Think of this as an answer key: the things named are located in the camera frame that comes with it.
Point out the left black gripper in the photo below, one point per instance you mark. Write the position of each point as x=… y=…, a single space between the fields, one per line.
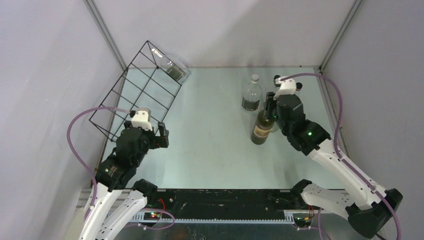
x=158 y=141

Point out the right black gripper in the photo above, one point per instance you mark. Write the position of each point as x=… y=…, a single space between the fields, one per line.
x=270 y=103

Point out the green wine bottle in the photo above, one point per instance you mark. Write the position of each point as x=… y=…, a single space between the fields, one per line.
x=261 y=129

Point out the clear bottle white cap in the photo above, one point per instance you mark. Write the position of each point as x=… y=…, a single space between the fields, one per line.
x=252 y=94

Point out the clear bottle dark green label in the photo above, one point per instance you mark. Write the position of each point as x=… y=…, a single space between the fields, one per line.
x=171 y=66

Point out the clear bottle black cap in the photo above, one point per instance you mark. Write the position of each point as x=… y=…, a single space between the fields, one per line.
x=298 y=89

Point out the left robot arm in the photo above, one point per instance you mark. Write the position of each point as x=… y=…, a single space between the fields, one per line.
x=113 y=175

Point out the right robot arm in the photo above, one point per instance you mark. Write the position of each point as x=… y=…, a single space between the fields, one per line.
x=366 y=205

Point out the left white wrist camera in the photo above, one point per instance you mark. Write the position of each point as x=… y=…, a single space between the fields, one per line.
x=142 y=119

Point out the black wire wine rack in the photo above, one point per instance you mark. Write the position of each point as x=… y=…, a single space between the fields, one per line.
x=144 y=85

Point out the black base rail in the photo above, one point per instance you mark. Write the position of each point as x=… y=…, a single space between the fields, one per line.
x=226 y=204

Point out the white toothed cable duct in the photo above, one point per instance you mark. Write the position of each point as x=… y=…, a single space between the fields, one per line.
x=142 y=218

